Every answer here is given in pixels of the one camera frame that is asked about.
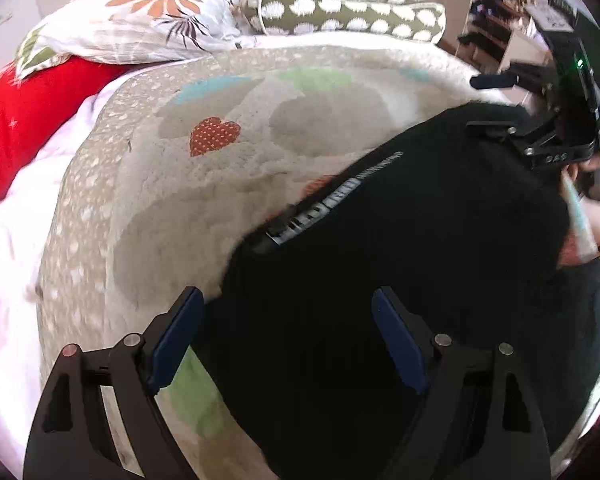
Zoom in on black pants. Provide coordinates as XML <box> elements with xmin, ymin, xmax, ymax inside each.
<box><xmin>195</xmin><ymin>103</ymin><xmax>600</xmax><ymax>479</ymax></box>

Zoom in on person right hand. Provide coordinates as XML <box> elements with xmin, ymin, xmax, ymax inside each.
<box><xmin>559</xmin><ymin>148</ymin><xmax>600</xmax><ymax>248</ymax></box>

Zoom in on white bed sheet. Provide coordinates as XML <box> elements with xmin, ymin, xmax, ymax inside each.
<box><xmin>0</xmin><ymin>68</ymin><xmax>141</xmax><ymax>478</ymax></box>

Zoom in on shoe rack with shoes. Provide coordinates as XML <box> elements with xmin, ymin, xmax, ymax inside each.
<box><xmin>456</xmin><ymin>0</ymin><xmax>530</xmax><ymax>73</ymax></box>

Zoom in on heart pattern quilt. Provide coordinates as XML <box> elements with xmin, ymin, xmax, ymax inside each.
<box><xmin>34</xmin><ymin>44</ymin><xmax>512</xmax><ymax>480</ymax></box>

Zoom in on green hedgehog bolster pillow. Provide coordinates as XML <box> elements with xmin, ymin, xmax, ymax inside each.
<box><xmin>240</xmin><ymin>0</ymin><xmax>446</xmax><ymax>44</ymax></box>

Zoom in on red happy blanket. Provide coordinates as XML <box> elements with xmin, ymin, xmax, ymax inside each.
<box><xmin>0</xmin><ymin>56</ymin><xmax>129</xmax><ymax>201</ymax></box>

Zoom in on floral white pillow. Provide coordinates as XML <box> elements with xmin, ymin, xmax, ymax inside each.
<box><xmin>14</xmin><ymin>0</ymin><xmax>242</xmax><ymax>80</ymax></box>

